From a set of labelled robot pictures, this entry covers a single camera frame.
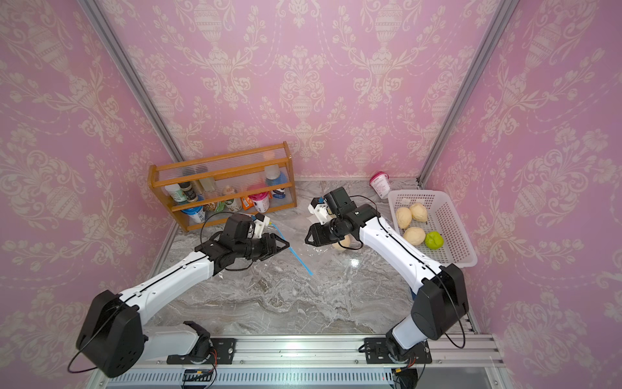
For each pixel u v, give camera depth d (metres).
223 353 0.74
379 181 1.13
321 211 0.73
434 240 0.92
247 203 1.07
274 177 1.01
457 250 0.92
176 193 0.89
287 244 0.79
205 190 0.95
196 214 0.97
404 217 0.98
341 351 0.76
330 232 0.67
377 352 0.73
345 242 0.67
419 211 1.01
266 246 0.72
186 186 0.88
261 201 1.00
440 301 0.42
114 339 0.40
